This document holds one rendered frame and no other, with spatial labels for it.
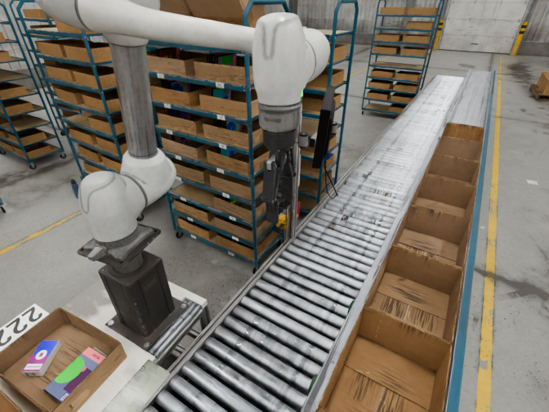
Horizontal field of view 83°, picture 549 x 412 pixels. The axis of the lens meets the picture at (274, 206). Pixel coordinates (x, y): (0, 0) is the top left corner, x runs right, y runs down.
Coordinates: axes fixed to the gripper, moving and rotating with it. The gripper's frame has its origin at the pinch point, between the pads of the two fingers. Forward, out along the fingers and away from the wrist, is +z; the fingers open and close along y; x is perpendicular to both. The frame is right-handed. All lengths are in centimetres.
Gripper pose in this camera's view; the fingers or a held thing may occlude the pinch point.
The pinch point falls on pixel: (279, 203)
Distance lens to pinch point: 79.6
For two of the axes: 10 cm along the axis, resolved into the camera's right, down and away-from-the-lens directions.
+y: -3.6, 5.4, -7.6
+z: 0.2, 8.2, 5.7
